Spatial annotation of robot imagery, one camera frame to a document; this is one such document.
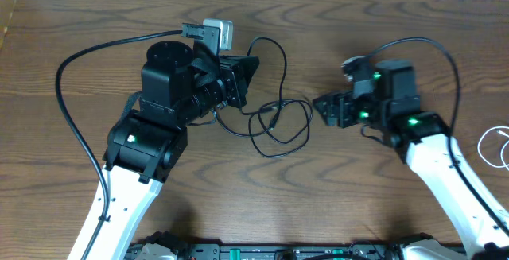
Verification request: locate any black left camera cable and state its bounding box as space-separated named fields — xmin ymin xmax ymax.
xmin=54 ymin=29 xmax=184 ymax=260

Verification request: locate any black right camera cable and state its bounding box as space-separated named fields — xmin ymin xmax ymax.
xmin=365 ymin=37 xmax=509 ymax=235

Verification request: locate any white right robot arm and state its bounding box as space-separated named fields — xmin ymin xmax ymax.
xmin=313 ymin=56 xmax=508 ymax=259

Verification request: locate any black camera cable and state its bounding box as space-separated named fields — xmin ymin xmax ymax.
xmin=365 ymin=37 xmax=509 ymax=235
xmin=54 ymin=29 xmax=184 ymax=260

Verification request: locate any white USB cable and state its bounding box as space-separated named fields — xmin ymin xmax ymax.
xmin=476 ymin=126 xmax=509 ymax=173

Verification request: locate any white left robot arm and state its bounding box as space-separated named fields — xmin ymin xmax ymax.
xmin=69 ymin=41 xmax=259 ymax=259

